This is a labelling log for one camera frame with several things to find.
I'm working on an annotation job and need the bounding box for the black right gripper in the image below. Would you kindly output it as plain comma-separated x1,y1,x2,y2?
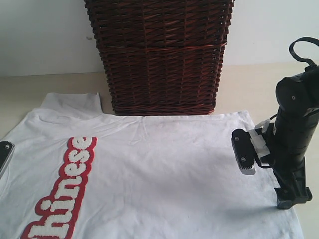
263,119,314,209

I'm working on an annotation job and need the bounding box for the white t-shirt red lettering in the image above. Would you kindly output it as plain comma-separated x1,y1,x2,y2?
0,93,303,239

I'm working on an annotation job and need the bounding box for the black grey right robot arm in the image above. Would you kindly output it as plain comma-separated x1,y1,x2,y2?
265,67,319,210

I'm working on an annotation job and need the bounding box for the dark brown wicker basket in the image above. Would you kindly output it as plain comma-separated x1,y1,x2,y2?
85,0,234,116

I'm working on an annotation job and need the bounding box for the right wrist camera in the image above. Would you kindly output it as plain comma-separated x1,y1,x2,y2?
230,120,275,176

